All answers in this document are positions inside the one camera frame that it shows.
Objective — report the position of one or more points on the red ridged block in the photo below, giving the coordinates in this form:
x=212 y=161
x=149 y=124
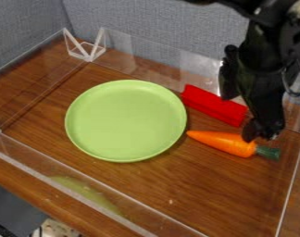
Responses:
x=210 y=104

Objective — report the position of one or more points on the green round plate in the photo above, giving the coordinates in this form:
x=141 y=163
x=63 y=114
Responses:
x=125 y=121

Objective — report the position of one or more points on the orange toy carrot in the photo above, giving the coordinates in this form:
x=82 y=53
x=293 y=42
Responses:
x=231 y=143

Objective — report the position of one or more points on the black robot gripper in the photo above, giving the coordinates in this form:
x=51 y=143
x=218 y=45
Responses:
x=252 y=74

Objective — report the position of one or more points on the clear acrylic corner bracket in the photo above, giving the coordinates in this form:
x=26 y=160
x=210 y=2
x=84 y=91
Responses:
x=84 y=50

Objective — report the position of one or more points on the clear acrylic enclosure wall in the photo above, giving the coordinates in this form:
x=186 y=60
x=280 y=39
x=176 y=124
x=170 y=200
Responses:
x=192 y=192

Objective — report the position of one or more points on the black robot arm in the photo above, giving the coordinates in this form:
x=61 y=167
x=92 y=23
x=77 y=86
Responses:
x=279 y=15

